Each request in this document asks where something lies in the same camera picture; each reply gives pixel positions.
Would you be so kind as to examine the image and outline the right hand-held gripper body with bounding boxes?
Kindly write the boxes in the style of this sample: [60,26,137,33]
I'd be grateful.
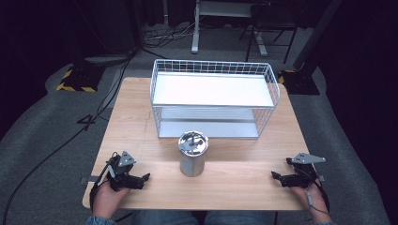
[281,152,327,189]

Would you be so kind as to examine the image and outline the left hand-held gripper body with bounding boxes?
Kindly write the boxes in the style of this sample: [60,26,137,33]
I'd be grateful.
[105,150,146,192]

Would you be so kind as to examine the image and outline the silver metal canister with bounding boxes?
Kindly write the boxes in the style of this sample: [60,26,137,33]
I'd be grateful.
[178,149,207,178]

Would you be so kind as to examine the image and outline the shiny metal canister lid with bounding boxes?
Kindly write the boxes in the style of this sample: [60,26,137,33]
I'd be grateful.
[177,130,209,157]

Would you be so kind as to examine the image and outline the white wire shelf rack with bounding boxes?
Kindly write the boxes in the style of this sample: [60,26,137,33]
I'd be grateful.
[149,58,281,140]

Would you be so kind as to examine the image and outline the person's left hand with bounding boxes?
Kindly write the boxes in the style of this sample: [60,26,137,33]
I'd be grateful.
[91,180,131,220]

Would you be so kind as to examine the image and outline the person's right hand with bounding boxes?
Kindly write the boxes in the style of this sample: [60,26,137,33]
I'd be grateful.
[289,183,333,224]

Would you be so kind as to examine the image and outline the black yellow striped stand base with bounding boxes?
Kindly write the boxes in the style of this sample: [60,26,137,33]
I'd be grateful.
[277,68,321,97]
[55,63,107,94]

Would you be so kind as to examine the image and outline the black slanted stand pole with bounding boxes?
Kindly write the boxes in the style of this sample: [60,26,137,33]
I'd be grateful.
[292,0,344,72]

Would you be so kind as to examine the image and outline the black chair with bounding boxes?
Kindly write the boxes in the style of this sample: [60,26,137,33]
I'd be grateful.
[238,2,299,65]

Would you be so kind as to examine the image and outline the grey right gripper cable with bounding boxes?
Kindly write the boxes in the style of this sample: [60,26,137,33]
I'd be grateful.
[305,174,330,218]

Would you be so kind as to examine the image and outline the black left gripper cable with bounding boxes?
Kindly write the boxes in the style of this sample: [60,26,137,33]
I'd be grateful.
[89,151,121,211]

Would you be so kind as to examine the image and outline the long black floor cable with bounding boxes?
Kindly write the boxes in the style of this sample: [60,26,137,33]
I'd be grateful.
[1,54,139,218]

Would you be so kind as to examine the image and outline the bundle of floor cables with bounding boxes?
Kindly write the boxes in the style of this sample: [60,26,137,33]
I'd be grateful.
[142,19,201,50]

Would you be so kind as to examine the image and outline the white desk frame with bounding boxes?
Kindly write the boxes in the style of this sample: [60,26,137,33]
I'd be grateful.
[191,0,268,58]

